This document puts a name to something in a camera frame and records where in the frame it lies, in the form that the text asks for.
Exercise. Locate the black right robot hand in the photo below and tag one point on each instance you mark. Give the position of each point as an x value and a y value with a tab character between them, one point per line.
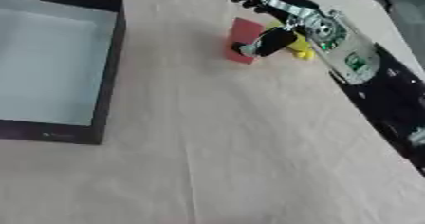
276	41

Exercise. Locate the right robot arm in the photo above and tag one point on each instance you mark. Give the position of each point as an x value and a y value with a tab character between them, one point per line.
382	88

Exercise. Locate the black box with white inside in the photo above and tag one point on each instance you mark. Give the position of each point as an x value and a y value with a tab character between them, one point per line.
52	60

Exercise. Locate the yellow toy figure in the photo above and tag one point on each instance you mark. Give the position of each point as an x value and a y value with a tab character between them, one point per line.
301	44

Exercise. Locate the red rectangular block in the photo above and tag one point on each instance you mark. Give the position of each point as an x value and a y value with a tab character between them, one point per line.
244	36

